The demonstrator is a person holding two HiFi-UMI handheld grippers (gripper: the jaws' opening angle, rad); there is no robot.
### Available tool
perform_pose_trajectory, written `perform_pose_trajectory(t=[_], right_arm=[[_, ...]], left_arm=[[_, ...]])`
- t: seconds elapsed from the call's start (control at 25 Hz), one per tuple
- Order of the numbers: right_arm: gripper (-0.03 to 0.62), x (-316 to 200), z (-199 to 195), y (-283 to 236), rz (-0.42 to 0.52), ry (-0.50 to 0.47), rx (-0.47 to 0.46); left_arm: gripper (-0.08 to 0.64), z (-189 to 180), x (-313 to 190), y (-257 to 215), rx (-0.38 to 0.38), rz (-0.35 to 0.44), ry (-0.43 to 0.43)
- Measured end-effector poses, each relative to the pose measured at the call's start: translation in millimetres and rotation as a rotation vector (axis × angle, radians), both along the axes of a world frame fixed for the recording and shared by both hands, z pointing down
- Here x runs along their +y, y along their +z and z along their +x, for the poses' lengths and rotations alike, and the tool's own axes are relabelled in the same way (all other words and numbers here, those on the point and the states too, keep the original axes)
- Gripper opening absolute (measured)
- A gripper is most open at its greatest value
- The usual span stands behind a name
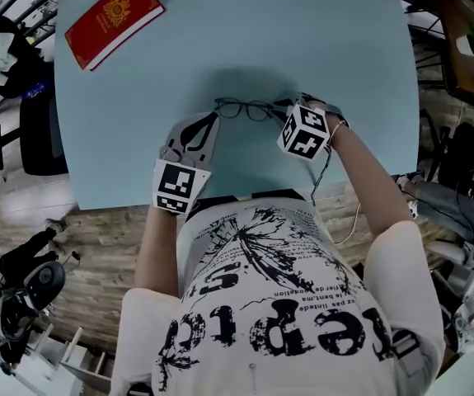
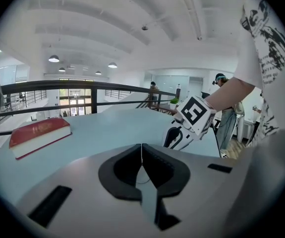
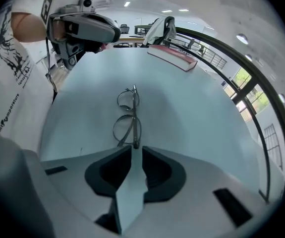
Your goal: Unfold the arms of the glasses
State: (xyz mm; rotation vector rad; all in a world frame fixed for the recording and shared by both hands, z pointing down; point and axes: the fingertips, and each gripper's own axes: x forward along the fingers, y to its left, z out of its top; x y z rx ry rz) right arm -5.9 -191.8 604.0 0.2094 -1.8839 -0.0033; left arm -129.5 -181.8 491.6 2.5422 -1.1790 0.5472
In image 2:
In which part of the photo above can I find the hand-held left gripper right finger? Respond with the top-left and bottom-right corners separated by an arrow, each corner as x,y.
142,143 -> 191,199

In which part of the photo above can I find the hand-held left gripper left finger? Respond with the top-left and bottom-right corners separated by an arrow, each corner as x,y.
98,143 -> 142,201

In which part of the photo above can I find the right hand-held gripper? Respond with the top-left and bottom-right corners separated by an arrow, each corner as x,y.
162,95 -> 218,151

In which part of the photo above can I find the person's right forearm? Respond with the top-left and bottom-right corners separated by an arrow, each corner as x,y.
205,76 -> 257,113

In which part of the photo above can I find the glass entrance door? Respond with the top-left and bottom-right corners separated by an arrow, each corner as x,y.
58,88 -> 92,117

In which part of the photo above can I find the person's white printed shirt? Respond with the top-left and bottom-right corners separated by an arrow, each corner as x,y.
232,0 -> 285,149

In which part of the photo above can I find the red hardcover book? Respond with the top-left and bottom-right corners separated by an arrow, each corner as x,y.
8,117 -> 73,161

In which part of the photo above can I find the black metal railing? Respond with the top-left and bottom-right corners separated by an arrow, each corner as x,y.
0,79 -> 180,136

